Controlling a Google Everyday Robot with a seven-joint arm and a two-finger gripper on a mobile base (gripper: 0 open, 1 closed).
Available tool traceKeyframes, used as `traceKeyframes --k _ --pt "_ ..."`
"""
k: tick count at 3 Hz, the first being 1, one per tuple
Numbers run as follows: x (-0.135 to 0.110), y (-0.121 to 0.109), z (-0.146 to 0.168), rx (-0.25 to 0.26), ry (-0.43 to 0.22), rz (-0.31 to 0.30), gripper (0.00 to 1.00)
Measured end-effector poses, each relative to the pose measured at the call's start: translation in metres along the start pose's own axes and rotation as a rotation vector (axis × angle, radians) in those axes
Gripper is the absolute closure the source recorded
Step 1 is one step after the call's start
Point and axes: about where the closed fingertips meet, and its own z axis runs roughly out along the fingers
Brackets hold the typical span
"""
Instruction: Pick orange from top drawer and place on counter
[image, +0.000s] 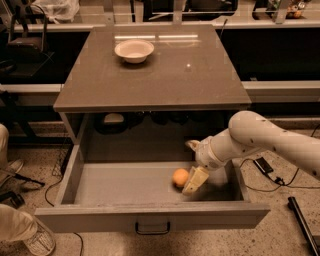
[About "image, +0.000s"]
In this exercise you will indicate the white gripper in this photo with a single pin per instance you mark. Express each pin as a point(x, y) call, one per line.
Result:
point(205, 154)

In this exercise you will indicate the orange fruit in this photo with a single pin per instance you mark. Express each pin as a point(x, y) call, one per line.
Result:
point(180, 177)

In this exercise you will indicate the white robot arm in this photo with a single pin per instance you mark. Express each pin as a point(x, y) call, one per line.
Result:
point(248, 133)

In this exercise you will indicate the open grey top drawer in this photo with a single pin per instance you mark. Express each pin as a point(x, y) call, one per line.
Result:
point(109, 186)

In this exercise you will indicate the grey cabinet with counter top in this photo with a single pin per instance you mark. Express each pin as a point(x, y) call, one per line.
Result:
point(180, 92)

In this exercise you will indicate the black power adapter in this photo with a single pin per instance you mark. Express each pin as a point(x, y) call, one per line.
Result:
point(263, 165)

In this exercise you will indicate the black pole on floor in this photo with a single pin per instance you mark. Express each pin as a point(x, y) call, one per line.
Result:
point(312, 241)

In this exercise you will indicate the white bowl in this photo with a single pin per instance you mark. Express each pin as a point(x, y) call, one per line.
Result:
point(134, 51)

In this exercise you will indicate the white mesh sneaker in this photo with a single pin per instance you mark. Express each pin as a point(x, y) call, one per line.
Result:
point(41, 243)

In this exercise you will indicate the beige trouser leg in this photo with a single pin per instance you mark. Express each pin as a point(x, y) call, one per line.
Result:
point(16, 225)

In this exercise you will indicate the black chair at left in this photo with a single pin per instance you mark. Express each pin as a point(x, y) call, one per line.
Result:
point(27, 53)

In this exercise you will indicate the white plastic bag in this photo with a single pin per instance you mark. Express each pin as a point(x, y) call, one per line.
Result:
point(57, 11)

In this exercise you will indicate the black drawer handle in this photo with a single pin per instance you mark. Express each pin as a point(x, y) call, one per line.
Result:
point(152, 230)

